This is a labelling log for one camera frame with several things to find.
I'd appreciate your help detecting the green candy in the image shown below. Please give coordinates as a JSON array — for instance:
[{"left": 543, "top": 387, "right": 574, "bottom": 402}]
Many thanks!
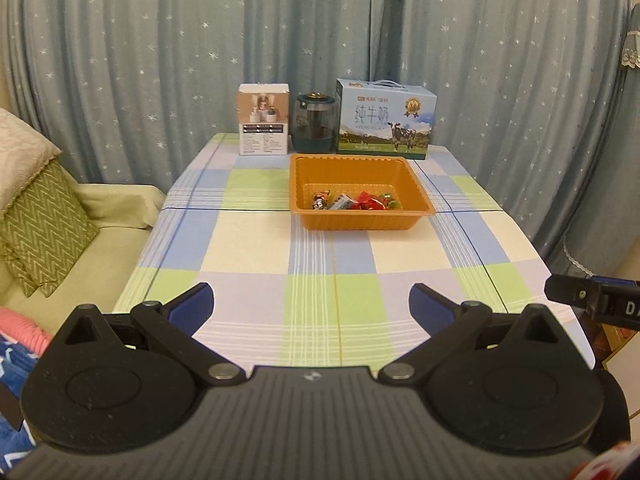
[{"left": 376, "top": 193, "right": 401, "bottom": 209}]

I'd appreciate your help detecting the large red snack packet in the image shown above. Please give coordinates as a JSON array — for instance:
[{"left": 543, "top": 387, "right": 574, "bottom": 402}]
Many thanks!
[{"left": 350, "top": 192, "right": 388, "bottom": 210}]

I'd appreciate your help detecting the clear black snack packet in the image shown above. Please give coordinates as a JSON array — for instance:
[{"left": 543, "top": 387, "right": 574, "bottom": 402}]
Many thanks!
[{"left": 329, "top": 193, "right": 355, "bottom": 210}]

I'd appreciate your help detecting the plaid tablecloth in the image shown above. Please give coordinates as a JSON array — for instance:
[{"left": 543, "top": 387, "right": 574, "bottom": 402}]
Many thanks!
[{"left": 112, "top": 131, "right": 598, "bottom": 376}]

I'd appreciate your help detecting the beige sofa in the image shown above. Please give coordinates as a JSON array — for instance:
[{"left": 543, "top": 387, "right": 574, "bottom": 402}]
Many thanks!
[{"left": 1, "top": 182, "right": 166, "bottom": 334}]

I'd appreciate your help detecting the pink blue blanket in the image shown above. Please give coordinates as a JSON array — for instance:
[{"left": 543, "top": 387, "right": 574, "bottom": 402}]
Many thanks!
[{"left": 0, "top": 307, "right": 52, "bottom": 474}]

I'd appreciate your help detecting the green chevron cushion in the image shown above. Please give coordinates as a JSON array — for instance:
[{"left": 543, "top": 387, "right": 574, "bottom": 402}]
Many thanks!
[{"left": 1, "top": 159, "right": 100, "bottom": 297}]

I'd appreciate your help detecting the orange plastic tray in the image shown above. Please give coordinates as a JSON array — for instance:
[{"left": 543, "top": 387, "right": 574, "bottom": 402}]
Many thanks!
[{"left": 290, "top": 154, "right": 435, "bottom": 231}]

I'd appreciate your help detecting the blue milk carton box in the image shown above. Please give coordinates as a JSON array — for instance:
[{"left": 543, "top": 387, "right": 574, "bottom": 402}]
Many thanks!
[{"left": 335, "top": 78, "right": 437, "bottom": 159}]

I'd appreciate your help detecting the beige cushion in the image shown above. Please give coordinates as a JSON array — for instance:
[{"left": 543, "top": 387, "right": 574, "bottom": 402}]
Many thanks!
[{"left": 0, "top": 108, "right": 61, "bottom": 214}]

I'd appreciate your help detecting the white humidifier box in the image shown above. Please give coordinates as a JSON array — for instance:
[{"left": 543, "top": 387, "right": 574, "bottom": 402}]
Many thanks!
[{"left": 236, "top": 82, "right": 290, "bottom": 156}]

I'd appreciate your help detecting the dark green humidifier jar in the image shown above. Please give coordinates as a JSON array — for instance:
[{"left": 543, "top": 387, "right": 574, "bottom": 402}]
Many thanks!
[{"left": 291, "top": 92, "right": 335, "bottom": 154}]

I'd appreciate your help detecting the blue star curtain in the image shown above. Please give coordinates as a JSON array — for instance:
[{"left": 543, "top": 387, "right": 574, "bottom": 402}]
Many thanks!
[{"left": 1, "top": 0, "right": 631, "bottom": 262}]

